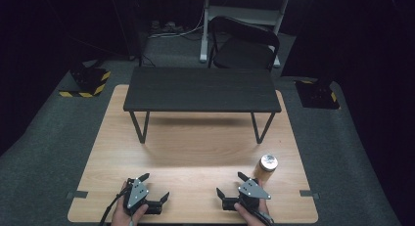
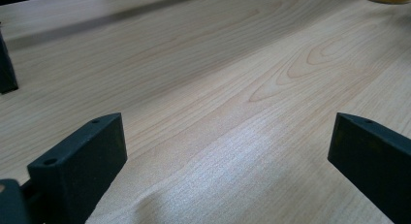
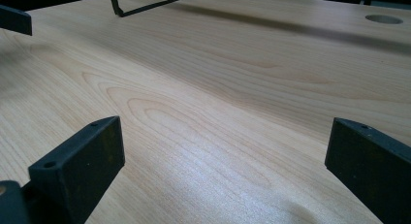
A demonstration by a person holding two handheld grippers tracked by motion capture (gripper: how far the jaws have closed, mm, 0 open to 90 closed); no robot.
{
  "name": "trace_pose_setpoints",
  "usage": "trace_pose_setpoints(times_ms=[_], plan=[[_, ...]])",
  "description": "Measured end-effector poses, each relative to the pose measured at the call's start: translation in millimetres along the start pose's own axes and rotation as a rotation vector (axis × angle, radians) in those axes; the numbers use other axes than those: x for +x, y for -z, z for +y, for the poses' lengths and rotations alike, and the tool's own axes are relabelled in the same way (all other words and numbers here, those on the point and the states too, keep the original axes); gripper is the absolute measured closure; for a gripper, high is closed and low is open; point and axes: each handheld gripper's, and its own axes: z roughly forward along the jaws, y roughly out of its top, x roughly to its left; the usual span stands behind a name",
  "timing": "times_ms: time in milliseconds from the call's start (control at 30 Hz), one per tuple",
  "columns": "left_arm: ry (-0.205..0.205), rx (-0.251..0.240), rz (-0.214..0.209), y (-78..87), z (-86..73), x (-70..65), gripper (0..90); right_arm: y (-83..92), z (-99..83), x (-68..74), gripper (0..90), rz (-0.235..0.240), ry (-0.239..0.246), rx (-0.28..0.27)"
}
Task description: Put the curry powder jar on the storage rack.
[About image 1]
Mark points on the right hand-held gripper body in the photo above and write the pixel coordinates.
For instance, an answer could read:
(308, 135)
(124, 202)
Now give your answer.
(249, 190)

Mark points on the person's right hand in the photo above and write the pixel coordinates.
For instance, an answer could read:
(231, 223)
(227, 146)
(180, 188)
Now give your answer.
(249, 216)

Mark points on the black folding chair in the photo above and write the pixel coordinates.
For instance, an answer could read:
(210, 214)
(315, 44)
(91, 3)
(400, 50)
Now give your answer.
(243, 50)

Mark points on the person's left hand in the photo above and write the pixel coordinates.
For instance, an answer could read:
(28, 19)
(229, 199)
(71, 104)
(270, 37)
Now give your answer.
(120, 216)

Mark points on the white desk frame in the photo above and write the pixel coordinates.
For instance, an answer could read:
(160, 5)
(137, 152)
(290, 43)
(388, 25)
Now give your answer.
(243, 14)

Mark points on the grey tape strip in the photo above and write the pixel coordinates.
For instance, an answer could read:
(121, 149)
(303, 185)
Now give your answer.
(77, 194)
(309, 194)

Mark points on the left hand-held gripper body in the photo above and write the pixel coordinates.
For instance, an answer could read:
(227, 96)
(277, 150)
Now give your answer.
(137, 193)

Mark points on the black low shelf table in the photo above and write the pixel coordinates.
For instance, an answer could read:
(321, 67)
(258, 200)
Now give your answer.
(202, 89)

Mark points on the power strip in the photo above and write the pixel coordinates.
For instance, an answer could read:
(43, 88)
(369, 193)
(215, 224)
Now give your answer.
(164, 25)

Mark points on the black stand base striped tape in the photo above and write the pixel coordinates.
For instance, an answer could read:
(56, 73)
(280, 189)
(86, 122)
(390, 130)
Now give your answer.
(88, 81)
(318, 94)

